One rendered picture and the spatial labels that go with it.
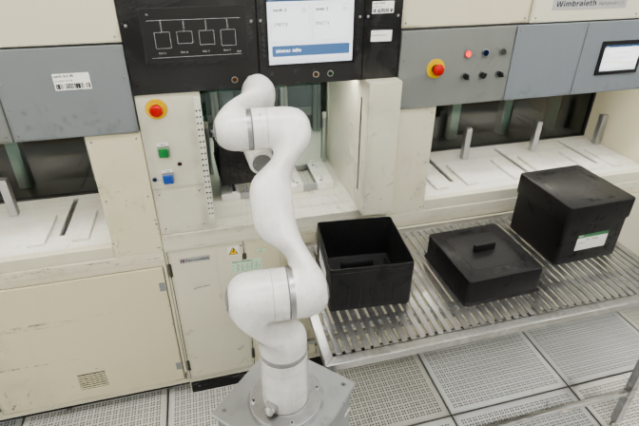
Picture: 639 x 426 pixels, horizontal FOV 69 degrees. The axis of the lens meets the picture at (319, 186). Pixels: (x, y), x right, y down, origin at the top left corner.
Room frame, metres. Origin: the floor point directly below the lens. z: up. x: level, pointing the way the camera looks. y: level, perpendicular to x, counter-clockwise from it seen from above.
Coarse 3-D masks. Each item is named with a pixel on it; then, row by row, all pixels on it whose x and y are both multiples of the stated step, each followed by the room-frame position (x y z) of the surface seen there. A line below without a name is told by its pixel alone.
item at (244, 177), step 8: (216, 144) 1.66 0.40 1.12; (216, 152) 1.73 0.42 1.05; (224, 152) 1.65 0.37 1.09; (232, 152) 1.66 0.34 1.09; (240, 152) 1.66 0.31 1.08; (216, 160) 1.77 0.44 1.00; (224, 160) 1.65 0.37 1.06; (232, 160) 1.66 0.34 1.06; (240, 160) 1.67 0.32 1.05; (224, 168) 1.65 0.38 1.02; (232, 168) 1.66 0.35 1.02; (240, 168) 1.67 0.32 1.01; (248, 168) 1.68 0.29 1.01; (224, 176) 1.65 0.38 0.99; (232, 176) 1.66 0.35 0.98; (240, 176) 1.67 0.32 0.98; (248, 176) 1.68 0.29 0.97; (224, 184) 1.65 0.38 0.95; (232, 184) 1.70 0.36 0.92
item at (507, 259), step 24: (432, 240) 1.40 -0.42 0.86; (456, 240) 1.39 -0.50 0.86; (480, 240) 1.39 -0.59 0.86; (504, 240) 1.40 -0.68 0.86; (432, 264) 1.37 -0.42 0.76; (456, 264) 1.25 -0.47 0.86; (480, 264) 1.25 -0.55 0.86; (504, 264) 1.25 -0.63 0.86; (528, 264) 1.25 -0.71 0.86; (456, 288) 1.22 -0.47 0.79; (480, 288) 1.17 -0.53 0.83; (504, 288) 1.20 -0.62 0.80; (528, 288) 1.22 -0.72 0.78
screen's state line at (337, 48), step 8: (272, 48) 1.51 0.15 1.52; (280, 48) 1.51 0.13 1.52; (288, 48) 1.52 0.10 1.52; (296, 48) 1.53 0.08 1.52; (304, 48) 1.53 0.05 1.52; (312, 48) 1.54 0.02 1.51; (320, 48) 1.55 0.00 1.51; (328, 48) 1.55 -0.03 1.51; (336, 48) 1.56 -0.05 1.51; (344, 48) 1.57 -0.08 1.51; (280, 56) 1.51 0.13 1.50
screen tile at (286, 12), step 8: (272, 8) 1.51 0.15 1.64; (280, 8) 1.52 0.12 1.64; (288, 8) 1.52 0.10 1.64; (296, 8) 1.53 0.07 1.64; (272, 16) 1.51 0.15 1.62; (280, 16) 1.52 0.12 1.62; (288, 16) 1.52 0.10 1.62; (296, 16) 1.53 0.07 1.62; (304, 16) 1.53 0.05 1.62; (272, 24) 1.51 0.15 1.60; (304, 24) 1.53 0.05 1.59; (272, 32) 1.51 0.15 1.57; (280, 32) 1.51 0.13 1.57; (288, 32) 1.52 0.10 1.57; (296, 32) 1.53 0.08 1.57; (304, 32) 1.53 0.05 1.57; (272, 40) 1.51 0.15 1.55; (280, 40) 1.51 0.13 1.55; (288, 40) 1.52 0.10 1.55; (296, 40) 1.53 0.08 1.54; (304, 40) 1.53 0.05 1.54
